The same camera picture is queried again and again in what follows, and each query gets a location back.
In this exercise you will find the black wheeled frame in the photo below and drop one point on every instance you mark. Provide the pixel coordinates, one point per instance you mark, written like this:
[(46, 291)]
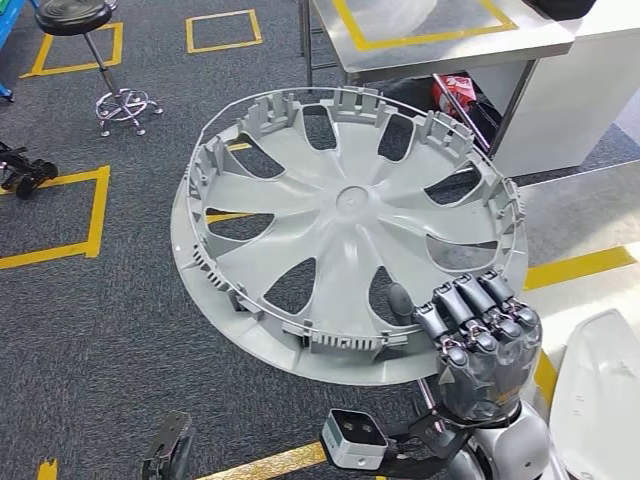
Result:
[(25, 173)]

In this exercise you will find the red white package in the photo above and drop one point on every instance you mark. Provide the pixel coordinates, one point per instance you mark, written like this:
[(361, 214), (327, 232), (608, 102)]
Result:
[(452, 91)]

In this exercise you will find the grey plastic wheel cover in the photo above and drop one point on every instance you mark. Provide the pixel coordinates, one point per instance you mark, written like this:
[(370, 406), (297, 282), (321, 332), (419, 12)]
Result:
[(345, 199)]

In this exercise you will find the black camera bracket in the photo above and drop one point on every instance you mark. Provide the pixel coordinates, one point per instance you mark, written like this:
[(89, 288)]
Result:
[(425, 440)]

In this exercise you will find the white plastic shell part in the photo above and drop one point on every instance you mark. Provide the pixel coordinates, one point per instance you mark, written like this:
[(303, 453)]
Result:
[(600, 397)]

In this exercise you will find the yellow tape rectangle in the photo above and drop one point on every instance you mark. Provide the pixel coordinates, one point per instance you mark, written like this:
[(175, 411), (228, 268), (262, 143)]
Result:
[(350, 26)]

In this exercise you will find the steel workbench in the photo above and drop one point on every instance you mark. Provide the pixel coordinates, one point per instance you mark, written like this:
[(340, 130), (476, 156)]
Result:
[(450, 56)]

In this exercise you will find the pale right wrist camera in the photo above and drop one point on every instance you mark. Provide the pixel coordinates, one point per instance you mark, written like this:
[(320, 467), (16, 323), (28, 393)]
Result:
[(350, 440)]

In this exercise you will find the yellow floor tape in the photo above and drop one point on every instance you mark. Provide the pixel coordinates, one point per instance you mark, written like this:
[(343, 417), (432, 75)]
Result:
[(95, 212), (75, 66), (280, 460), (225, 216), (223, 46), (575, 267)]

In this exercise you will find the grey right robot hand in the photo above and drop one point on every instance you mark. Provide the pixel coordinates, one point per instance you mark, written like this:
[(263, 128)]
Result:
[(484, 371)]

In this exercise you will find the black stool chrome base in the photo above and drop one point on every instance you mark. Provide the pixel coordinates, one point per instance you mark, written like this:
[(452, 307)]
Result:
[(75, 16)]

